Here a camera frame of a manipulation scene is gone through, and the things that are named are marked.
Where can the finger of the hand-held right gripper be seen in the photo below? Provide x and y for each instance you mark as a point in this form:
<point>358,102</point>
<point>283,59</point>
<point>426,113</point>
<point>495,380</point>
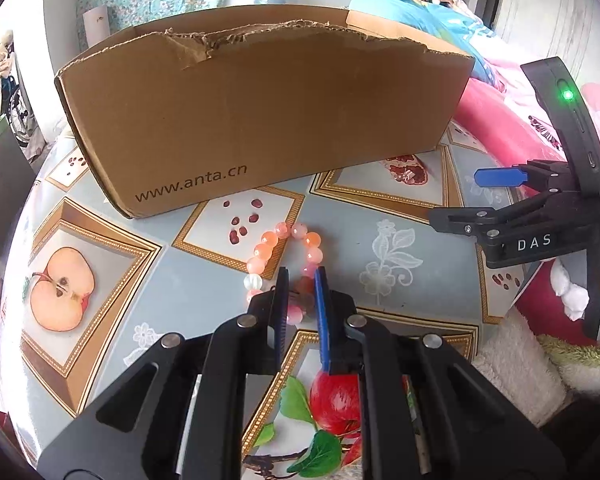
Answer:
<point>500,177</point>
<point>460,220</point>

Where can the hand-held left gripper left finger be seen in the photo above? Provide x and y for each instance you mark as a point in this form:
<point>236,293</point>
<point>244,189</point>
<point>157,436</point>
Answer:
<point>282,320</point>

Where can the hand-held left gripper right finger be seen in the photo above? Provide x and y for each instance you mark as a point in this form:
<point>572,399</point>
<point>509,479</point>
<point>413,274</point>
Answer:
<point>322,320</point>

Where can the brown cardboard box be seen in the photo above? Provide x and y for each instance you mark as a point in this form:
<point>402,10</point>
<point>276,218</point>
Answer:
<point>280,110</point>

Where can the fruit print tablecloth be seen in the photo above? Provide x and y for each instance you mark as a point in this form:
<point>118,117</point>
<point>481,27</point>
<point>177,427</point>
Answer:
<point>180,280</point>

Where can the white green plush robe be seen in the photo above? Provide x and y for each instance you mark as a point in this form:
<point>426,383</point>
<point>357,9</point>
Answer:
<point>520,370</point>

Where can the blue quilt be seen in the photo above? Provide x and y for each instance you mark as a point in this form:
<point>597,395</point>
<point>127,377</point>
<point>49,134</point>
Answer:
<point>430,25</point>

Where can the dark board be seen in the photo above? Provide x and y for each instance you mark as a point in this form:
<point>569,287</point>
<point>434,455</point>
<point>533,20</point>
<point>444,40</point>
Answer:
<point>0,190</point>

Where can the wheelchair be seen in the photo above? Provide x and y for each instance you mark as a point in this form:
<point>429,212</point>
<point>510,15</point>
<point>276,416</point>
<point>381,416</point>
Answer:
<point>17,110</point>

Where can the white container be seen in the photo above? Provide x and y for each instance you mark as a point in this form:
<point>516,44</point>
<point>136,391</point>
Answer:
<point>96,27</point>

